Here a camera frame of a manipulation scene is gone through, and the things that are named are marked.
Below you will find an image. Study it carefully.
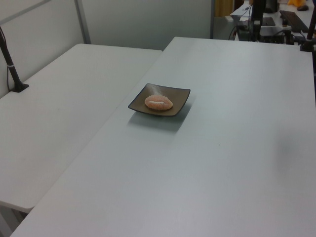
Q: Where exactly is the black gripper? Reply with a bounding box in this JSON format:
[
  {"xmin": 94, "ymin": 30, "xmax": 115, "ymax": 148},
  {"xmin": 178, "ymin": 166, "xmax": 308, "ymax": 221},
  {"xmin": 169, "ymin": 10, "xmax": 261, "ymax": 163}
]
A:
[{"xmin": 251, "ymin": 0, "xmax": 267, "ymax": 35}]

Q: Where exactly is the orange round bread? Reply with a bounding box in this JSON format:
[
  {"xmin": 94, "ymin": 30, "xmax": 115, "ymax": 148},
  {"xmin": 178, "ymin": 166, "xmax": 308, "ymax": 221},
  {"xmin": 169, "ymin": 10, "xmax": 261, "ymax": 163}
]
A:
[{"xmin": 144, "ymin": 95, "xmax": 173, "ymax": 111}]

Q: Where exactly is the brown square ceramic plate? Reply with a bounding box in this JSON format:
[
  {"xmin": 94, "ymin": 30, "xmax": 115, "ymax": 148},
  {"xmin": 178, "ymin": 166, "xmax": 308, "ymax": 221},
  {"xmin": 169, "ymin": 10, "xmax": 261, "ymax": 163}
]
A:
[{"xmin": 127, "ymin": 82, "xmax": 191, "ymax": 118}]

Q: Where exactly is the black electronics box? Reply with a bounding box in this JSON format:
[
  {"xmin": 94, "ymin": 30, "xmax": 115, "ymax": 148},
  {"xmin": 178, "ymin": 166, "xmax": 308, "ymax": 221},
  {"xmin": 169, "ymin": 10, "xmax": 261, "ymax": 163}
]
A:
[{"xmin": 260, "ymin": 26, "xmax": 284, "ymax": 42}]

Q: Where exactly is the dark green device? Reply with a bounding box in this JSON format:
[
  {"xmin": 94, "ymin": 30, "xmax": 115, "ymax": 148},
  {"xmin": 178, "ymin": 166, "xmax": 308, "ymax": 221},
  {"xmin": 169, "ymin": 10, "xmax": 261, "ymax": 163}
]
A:
[{"xmin": 236, "ymin": 24, "xmax": 254, "ymax": 41}]

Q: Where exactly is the dark monitor stand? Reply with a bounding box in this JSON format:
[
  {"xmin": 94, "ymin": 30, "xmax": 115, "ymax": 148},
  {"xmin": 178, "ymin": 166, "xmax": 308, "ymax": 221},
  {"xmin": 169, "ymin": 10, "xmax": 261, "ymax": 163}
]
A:
[{"xmin": 265, "ymin": 0, "xmax": 278, "ymax": 14}]

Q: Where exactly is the black keyboard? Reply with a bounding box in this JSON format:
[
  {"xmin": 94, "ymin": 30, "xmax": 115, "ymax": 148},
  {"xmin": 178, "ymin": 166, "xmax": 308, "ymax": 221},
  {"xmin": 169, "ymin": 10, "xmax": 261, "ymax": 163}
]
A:
[{"xmin": 279, "ymin": 10, "xmax": 309, "ymax": 32}]

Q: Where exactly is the yellow brown panel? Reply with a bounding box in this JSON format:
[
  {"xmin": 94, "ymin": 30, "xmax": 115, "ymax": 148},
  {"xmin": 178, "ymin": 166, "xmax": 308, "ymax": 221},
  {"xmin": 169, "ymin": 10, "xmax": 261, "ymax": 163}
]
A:
[{"xmin": 214, "ymin": 0, "xmax": 234, "ymax": 17}]

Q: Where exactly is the grey metal partition post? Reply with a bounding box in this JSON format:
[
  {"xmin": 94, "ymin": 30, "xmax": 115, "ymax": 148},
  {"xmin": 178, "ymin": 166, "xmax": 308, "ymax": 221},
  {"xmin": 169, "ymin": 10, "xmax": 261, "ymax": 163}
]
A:
[{"xmin": 209, "ymin": 0, "xmax": 215, "ymax": 39}]

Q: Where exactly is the black camera pole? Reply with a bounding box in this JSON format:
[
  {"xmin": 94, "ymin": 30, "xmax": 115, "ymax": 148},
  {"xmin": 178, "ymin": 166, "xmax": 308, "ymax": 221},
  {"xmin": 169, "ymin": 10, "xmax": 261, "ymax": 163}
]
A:
[
  {"xmin": 0, "ymin": 26, "xmax": 30, "ymax": 93},
  {"xmin": 300, "ymin": 14, "xmax": 316, "ymax": 52}
]

